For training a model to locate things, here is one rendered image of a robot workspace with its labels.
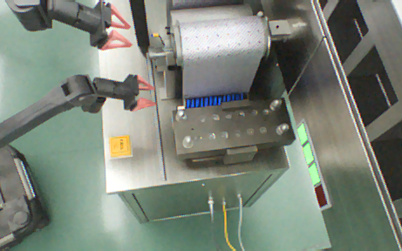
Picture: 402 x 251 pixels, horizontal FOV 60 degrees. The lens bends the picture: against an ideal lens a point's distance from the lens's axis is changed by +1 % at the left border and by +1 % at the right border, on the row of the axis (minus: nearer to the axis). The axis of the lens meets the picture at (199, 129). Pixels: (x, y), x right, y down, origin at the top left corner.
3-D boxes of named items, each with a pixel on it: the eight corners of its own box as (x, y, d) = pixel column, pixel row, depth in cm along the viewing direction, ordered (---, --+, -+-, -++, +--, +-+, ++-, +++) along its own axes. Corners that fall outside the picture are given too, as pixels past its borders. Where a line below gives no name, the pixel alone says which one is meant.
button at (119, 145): (110, 139, 127) (108, 137, 125) (129, 137, 128) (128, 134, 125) (111, 157, 124) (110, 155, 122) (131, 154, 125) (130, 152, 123)
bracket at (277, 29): (266, 24, 104) (268, 20, 102) (285, 23, 104) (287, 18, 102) (270, 38, 102) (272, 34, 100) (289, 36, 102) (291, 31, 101)
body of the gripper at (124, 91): (129, 111, 112) (106, 108, 108) (126, 84, 116) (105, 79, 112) (138, 102, 107) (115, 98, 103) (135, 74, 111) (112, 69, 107)
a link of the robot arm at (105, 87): (95, 86, 101) (93, 71, 104) (87, 101, 105) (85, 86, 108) (118, 91, 105) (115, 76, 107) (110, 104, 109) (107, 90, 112)
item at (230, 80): (182, 99, 121) (182, 70, 104) (248, 91, 124) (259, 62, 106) (182, 100, 121) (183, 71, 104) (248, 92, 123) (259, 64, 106)
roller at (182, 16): (170, 27, 121) (169, 2, 110) (241, 20, 124) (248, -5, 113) (174, 56, 117) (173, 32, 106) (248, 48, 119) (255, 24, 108)
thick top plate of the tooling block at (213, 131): (171, 118, 124) (171, 110, 118) (279, 105, 128) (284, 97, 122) (177, 159, 118) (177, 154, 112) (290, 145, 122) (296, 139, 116)
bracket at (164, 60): (158, 89, 136) (152, 41, 108) (174, 87, 137) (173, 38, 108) (160, 100, 134) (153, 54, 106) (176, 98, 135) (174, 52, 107)
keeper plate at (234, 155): (222, 159, 125) (227, 148, 115) (249, 155, 126) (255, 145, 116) (224, 166, 124) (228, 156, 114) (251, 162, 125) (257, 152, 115)
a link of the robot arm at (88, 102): (81, 98, 97) (70, 74, 100) (69, 122, 104) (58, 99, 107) (119, 95, 105) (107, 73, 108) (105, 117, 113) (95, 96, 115)
